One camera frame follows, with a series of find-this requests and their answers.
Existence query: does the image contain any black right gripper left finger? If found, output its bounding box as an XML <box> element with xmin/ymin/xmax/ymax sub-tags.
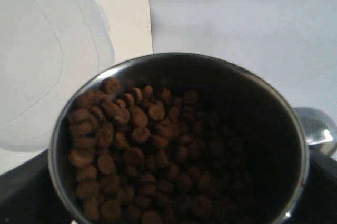
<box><xmin>0</xmin><ymin>151</ymin><xmax>73</xmax><ymax>224</ymax></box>

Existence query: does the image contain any steel mug with handle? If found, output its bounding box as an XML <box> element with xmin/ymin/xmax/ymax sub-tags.
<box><xmin>48</xmin><ymin>53</ymin><xmax>336</xmax><ymax>223</ymax></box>

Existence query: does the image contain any clear plastic container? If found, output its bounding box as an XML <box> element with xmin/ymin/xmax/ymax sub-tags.
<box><xmin>1</xmin><ymin>0</ymin><xmax>114</xmax><ymax>152</ymax></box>

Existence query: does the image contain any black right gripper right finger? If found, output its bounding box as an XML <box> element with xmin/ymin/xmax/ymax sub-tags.
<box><xmin>286</xmin><ymin>149</ymin><xmax>336</xmax><ymax>224</ymax></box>

